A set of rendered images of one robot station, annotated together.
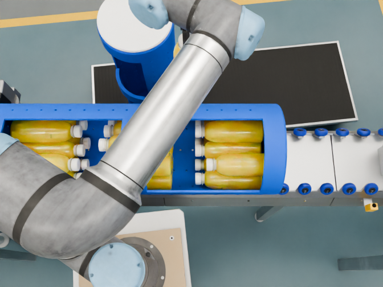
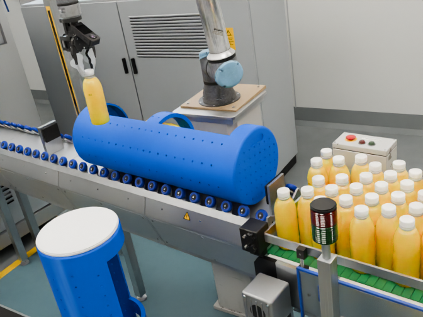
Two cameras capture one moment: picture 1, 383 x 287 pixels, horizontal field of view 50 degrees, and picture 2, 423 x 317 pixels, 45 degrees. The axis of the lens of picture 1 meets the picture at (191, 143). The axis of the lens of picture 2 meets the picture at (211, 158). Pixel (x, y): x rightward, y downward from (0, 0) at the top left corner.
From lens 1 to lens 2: 2.31 m
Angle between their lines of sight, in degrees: 78
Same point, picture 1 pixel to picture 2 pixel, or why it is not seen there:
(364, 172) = (68, 150)
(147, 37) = (86, 213)
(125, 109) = (152, 131)
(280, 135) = not seen: hidden behind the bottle
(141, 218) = (195, 112)
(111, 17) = (92, 235)
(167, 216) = (181, 111)
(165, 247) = (194, 102)
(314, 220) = not seen: hidden behind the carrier
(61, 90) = not seen: outside the picture
